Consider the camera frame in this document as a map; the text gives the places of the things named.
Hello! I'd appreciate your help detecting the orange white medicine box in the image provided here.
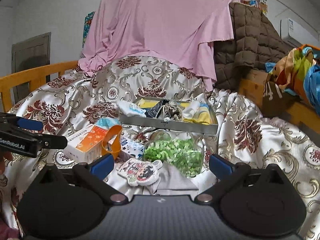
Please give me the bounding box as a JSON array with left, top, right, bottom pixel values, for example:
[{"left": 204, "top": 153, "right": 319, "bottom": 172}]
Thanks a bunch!
[{"left": 63, "top": 125, "right": 108, "bottom": 164}]

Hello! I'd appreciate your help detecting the pink hanging sheet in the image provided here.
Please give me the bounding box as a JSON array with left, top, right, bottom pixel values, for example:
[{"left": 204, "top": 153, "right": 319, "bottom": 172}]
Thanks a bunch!
[{"left": 78, "top": 0, "right": 237, "bottom": 91}]

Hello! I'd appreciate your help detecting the bag of green pieces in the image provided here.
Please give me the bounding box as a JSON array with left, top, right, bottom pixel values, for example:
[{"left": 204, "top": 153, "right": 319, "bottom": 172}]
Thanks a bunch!
[{"left": 143, "top": 130, "right": 204, "bottom": 177}]

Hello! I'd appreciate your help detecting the white yellow striped cloth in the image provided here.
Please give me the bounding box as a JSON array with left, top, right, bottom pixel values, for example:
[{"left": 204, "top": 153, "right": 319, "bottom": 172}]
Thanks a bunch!
[{"left": 182, "top": 100, "right": 200, "bottom": 119}]

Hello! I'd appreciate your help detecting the person's left hand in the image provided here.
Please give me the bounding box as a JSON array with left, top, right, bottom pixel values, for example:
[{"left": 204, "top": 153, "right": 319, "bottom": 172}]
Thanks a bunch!
[{"left": 0, "top": 151, "right": 13, "bottom": 174}]

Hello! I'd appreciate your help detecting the white air conditioner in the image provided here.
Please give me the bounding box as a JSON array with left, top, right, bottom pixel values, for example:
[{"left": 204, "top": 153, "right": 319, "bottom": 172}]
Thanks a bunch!
[{"left": 280, "top": 18, "right": 319, "bottom": 48}]

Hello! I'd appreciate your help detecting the colourful cartoon blanket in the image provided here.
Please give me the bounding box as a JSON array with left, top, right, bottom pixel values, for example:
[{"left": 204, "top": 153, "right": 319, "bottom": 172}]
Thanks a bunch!
[{"left": 267, "top": 44, "right": 319, "bottom": 113}]

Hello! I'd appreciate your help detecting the metal tray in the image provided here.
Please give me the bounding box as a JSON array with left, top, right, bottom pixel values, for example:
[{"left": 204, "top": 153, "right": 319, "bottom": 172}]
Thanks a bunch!
[{"left": 118, "top": 96, "right": 218, "bottom": 135}]

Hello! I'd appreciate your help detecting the teal white wipes packet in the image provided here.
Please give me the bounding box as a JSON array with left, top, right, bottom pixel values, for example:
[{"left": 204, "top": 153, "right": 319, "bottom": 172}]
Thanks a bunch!
[{"left": 95, "top": 117, "right": 121, "bottom": 130}]

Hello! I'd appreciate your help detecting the floral satin bedspread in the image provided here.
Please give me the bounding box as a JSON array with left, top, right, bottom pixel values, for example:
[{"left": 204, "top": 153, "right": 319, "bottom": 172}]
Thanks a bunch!
[{"left": 10, "top": 56, "right": 319, "bottom": 239}]

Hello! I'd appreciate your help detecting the striped dark sock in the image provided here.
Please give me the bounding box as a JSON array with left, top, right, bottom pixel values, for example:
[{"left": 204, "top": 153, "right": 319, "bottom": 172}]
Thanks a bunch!
[{"left": 145, "top": 99, "right": 170, "bottom": 118}]

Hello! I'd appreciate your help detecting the grey cloth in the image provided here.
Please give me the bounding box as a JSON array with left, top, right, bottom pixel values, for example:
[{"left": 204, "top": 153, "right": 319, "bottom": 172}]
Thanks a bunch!
[{"left": 143, "top": 162, "right": 199, "bottom": 197}]

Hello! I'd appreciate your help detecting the grey door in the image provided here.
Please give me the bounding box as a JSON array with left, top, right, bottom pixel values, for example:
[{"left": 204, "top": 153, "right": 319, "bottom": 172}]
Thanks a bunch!
[{"left": 11, "top": 31, "right": 52, "bottom": 104}]

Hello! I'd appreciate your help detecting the blue white carton box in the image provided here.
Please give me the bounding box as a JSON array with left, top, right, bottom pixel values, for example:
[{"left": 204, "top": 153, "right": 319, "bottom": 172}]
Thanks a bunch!
[{"left": 118, "top": 137, "right": 144, "bottom": 161}]

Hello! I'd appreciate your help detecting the brown quilted blanket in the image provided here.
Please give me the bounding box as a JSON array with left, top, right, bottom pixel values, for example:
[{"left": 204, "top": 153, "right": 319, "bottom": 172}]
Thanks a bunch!
[{"left": 214, "top": 3, "right": 290, "bottom": 91}]

